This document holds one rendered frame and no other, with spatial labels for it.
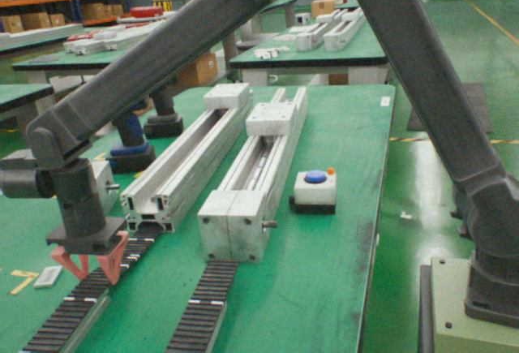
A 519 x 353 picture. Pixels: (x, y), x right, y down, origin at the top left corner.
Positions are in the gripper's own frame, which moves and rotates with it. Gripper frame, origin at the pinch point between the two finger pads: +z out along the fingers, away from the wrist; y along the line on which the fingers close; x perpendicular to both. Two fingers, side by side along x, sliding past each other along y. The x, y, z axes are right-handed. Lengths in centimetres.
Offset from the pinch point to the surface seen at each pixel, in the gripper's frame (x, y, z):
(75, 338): 10.4, -1.6, 2.3
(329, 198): -26.3, -35.2, -0.7
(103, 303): 3.4, -2.1, 2.1
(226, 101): -75, -2, -7
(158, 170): -30.9, 2.0, -4.7
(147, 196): -23.7, 2.1, -1.9
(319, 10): -412, -8, -4
